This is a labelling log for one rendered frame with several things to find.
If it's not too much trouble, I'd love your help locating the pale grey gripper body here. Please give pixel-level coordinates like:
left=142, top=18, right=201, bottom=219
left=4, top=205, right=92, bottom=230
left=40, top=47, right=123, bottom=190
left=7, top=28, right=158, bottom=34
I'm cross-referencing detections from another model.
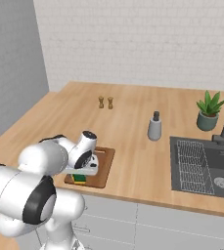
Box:
left=63, top=165, right=99, bottom=177

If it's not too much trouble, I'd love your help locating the green and yellow sponge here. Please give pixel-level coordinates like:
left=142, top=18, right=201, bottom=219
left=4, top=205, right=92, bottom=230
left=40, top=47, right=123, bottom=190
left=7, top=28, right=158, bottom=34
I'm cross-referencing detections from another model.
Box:
left=71, top=174, right=88, bottom=186

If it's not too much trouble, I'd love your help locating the brown wooden cutting board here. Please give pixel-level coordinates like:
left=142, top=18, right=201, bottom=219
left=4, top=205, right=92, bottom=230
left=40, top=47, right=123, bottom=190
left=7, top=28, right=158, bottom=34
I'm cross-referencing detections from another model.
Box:
left=64, top=146, right=116, bottom=189

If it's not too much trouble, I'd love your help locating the narrow pale grey drawer front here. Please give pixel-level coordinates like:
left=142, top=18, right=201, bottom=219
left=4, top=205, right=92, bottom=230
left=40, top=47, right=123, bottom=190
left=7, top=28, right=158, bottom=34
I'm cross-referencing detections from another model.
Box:
left=82, top=193, right=139, bottom=225

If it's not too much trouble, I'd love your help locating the grey soap dispenser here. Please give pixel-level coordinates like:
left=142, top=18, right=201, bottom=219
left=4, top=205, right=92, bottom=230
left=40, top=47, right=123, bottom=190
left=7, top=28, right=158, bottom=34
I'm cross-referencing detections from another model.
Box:
left=147, top=110, right=163, bottom=142

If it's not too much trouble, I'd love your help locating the wide pale grey drawer front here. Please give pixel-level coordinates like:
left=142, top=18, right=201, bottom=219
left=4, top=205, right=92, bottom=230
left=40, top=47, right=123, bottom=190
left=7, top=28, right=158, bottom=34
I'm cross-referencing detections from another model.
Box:
left=136, top=202, right=224, bottom=242

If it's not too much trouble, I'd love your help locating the wide pale grey cupboard door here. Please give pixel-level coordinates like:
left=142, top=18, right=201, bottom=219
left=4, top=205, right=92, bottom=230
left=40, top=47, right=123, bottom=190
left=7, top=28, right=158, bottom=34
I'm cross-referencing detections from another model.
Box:
left=134, top=222, right=224, bottom=250

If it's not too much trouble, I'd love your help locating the green plant in grey pot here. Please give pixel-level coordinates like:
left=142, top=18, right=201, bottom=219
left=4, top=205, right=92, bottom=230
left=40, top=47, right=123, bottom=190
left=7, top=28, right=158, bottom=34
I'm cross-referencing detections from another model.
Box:
left=195, top=90, right=224, bottom=133

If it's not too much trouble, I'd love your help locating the dark grey sink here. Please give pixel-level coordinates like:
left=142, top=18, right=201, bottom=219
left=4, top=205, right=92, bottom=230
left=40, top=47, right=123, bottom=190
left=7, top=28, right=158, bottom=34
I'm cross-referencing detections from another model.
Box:
left=168, top=135, right=224, bottom=200

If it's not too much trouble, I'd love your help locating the silver cupboard handle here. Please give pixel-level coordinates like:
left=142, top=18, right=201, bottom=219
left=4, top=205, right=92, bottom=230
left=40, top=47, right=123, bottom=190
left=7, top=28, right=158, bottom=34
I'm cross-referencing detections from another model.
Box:
left=71, top=226, right=91, bottom=234

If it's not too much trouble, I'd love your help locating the white wire rack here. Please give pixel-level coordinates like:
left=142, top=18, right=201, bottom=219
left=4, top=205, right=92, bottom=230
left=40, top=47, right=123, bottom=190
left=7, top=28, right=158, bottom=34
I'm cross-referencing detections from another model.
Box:
left=175, top=139, right=216, bottom=196

